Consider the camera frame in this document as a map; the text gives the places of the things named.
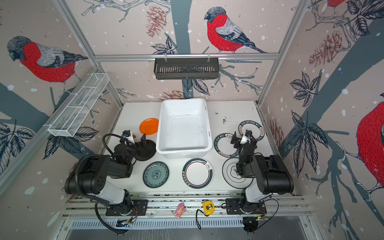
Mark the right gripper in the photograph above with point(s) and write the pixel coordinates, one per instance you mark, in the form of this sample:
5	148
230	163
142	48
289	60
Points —
238	140

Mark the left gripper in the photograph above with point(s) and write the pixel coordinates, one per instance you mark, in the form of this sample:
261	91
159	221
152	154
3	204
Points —
142	140

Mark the green rim lettered plate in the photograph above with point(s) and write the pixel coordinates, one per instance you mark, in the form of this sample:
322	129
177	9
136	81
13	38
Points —
224	147
255	127

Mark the white plate black flower outline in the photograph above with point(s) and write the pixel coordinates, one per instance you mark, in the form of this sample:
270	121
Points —
229	171

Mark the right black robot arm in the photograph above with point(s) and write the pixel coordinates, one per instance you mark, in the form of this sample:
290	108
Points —
270	173

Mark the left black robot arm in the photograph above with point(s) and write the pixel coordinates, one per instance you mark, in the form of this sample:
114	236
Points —
89	178

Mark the white plastic bin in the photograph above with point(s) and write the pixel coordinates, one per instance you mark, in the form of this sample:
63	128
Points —
184	129

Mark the orange plate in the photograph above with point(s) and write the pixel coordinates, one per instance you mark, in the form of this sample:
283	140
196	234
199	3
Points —
149	126

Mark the green patterned plate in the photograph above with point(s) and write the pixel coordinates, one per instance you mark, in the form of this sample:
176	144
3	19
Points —
156	175

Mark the white plate green red rim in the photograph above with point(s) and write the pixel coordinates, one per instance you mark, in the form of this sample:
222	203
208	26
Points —
197	173

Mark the yellow tape measure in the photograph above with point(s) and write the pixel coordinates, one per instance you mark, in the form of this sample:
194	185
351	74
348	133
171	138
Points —
208	207

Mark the pink toy figure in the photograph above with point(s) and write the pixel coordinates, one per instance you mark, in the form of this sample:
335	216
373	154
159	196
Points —
180	210

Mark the small circuit board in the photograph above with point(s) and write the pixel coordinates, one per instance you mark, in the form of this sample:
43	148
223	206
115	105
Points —
125	223

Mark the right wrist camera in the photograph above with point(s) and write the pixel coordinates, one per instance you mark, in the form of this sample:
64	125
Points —
247	137

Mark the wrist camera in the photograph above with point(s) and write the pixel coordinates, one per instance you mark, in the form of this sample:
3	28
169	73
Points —
128	137
247	137

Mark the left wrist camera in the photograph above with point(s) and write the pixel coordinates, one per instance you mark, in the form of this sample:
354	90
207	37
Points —
128	137

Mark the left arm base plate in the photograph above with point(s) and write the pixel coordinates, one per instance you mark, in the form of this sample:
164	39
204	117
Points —
130	208

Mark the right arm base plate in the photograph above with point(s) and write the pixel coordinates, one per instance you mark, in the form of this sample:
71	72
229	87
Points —
236	206

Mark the white wire mesh shelf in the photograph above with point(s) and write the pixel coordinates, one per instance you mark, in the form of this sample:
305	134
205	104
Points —
81	102

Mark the black hanging wall basket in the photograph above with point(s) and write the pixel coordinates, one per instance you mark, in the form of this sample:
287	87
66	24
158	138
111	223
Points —
186	69

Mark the aluminium horizontal frame bar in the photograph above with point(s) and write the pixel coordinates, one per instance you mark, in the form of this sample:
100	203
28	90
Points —
148	58

